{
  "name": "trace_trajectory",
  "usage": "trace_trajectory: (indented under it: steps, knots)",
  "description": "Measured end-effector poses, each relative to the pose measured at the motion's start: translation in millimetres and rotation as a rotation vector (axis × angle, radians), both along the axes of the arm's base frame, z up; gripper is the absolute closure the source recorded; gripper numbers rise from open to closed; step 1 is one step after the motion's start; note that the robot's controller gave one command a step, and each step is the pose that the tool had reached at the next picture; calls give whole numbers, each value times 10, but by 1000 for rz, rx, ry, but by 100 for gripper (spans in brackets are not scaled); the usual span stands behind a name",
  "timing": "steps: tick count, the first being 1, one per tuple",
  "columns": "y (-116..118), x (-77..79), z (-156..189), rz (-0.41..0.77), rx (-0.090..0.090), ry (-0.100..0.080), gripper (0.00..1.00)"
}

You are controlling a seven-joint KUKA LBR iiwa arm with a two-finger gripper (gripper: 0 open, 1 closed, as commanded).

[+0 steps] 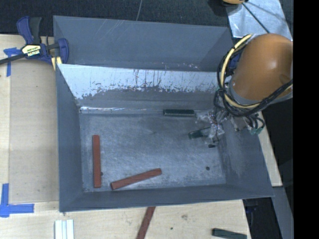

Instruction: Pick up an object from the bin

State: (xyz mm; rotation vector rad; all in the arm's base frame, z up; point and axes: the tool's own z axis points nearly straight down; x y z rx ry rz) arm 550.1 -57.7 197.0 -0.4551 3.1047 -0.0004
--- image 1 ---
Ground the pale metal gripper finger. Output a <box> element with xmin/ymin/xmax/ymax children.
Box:
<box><xmin>207</xmin><ymin>122</ymin><xmax>226</xmax><ymax>142</ymax></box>
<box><xmin>195</xmin><ymin>110</ymin><xmax>226</xmax><ymax>124</ymax></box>

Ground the dark green block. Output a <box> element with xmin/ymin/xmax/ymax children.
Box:
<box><xmin>211</xmin><ymin>228</ymin><xmax>248</xmax><ymax>239</ymax></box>
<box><xmin>162</xmin><ymin>109</ymin><xmax>195</xmax><ymax>117</ymax></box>
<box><xmin>188</xmin><ymin>127</ymin><xmax>211</xmax><ymax>140</ymax></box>

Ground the grey metal bin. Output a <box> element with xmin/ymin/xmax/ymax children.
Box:
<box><xmin>52</xmin><ymin>15</ymin><xmax>275</xmax><ymax>213</ymax></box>

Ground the red-brown flat block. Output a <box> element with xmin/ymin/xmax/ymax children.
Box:
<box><xmin>92</xmin><ymin>134</ymin><xmax>103</xmax><ymax>189</ymax></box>
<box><xmin>135</xmin><ymin>206</ymin><xmax>157</xmax><ymax>239</ymax></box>
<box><xmin>110</xmin><ymin>168</ymin><xmax>163</xmax><ymax>191</ymax></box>

